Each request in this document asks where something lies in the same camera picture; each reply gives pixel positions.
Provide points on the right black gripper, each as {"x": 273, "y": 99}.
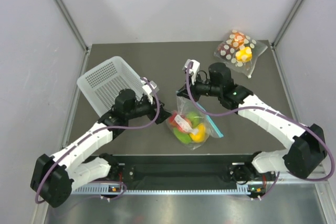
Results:
{"x": 193, "y": 92}

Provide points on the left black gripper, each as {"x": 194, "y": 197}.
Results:
{"x": 163, "y": 113}

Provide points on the green fake pear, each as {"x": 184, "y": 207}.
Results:
{"x": 195, "y": 118}

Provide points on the clear blue zip top bag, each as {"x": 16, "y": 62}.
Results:
{"x": 190, "y": 125}

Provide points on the yellow fake lemon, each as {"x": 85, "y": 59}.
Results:
{"x": 200, "y": 135}

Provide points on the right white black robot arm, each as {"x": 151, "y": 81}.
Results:
{"x": 304, "y": 146}

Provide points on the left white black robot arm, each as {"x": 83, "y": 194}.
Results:
{"x": 55, "y": 177}

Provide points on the dark red fake fruit dotted bag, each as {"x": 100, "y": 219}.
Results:
{"x": 223, "y": 49}

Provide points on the clear polka dot bag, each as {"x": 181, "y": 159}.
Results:
{"x": 247, "y": 68}

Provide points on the yellow fake fruit in dotted bag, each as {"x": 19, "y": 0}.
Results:
{"x": 244, "y": 55}

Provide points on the orange fake fruit in dotted bag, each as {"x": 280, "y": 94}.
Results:
{"x": 236, "y": 39}

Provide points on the white perforated plastic basket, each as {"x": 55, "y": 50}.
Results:
{"x": 102, "y": 84}

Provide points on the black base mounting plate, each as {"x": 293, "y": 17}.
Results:
{"x": 185, "y": 172}

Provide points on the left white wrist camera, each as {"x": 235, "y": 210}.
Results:
{"x": 150, "y": 89}

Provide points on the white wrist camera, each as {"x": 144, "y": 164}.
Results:
{"x": 150, "y": 89}
{"x": 192, "y": 67}

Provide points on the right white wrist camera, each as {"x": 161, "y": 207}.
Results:
{"x": 192, "y": 67}

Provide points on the right aluminium frame post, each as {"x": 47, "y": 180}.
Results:
{"x": 286, "y": 24}

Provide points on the aluminium frame post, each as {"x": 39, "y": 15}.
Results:
{"x": 70, "y": 22}
{"x": 286, "y": 24}

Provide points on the left aluminium frame post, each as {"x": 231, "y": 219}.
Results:
{"x": 70, "y": 22}

